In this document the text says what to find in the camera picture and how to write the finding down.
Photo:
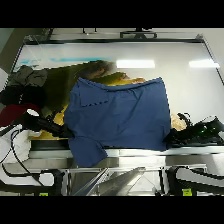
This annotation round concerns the blue T-shirt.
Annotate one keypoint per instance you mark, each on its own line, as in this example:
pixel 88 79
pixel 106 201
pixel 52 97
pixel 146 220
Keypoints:
pixel 120 116

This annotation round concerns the white garment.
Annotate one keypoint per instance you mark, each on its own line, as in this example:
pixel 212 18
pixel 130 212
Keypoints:
pixel 23 143

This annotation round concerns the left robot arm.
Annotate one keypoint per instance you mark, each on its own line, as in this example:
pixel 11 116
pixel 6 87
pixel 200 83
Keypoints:
pixel 40 122

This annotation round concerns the red garment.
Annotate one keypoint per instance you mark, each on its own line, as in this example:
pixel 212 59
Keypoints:
pixel 13 113

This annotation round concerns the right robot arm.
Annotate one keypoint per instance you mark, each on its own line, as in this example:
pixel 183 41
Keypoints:
pixel 200 131

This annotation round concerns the silver frame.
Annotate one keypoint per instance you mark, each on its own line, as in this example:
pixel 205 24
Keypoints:
pixel 140 152

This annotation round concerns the grey garment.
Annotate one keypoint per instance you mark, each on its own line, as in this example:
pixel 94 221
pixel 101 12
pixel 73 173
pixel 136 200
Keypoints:
pixel 30 76

